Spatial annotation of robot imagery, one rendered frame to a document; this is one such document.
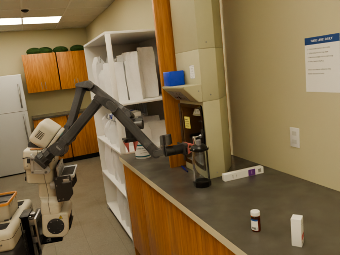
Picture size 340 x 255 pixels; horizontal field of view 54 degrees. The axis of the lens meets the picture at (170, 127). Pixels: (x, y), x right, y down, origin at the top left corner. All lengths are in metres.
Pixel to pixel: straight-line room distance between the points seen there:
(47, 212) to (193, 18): 1.46
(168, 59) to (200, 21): 0.42
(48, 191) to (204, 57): 1.27
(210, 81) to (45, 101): 5.61
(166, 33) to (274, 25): 0.68
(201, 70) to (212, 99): 0.19
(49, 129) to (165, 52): 0.88
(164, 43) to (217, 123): 0.65
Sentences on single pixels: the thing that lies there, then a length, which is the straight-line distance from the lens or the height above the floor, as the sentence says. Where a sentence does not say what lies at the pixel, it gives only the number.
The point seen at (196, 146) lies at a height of 1.18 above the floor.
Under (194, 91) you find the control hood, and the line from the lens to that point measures 1.91.
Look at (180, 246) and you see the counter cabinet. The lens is 2.01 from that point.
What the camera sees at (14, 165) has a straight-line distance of 6.74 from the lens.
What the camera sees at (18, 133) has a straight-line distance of 6.63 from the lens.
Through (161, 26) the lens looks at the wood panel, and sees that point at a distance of 2.25.
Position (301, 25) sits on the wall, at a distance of 1.92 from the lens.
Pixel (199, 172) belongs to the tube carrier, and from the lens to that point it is 1.88.
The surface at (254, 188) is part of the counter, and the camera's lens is 1.87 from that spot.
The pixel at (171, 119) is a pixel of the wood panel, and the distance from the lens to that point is 2.27.
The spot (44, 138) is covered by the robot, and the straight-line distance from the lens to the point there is 2.14.
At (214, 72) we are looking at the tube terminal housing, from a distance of 1.98.
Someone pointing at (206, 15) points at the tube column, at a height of 1.89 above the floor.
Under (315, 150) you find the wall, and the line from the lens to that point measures 1.94.
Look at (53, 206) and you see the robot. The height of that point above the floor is 0.86.
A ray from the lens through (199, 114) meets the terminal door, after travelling 1.98.
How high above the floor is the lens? 1.62
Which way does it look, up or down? 10 degrees down
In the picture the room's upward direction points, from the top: 6 degrees counter-clockwise
